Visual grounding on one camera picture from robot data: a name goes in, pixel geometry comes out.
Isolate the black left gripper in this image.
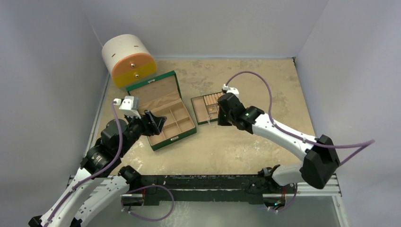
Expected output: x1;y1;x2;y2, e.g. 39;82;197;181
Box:
118;109;166;155

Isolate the green jewelry tray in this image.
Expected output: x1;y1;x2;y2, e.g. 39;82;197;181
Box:
191;92;223;125

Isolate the green jewelry box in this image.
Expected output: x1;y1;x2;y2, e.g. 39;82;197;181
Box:
126;70;197;151

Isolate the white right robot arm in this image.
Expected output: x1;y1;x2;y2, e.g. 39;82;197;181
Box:
218;93;340;192

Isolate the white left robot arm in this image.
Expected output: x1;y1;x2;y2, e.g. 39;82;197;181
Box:
28;110;167;227

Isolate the white cylindrical drawer cabinet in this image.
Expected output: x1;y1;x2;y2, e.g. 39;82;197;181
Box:
102;34;157;88

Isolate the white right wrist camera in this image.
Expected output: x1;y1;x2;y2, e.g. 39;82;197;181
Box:
222;84;239;98

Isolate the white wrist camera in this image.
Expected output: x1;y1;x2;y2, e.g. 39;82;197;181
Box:
222;84;239;98
113;96;141;119

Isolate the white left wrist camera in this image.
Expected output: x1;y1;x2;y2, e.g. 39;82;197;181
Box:
113;96;141;119

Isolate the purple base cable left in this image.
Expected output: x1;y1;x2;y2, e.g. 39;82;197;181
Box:
121;184;175;222

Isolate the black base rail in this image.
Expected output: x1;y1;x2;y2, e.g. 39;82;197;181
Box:
122;175;296;209

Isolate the aluminium rail extrusion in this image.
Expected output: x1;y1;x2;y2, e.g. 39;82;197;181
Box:
263;175;342;198

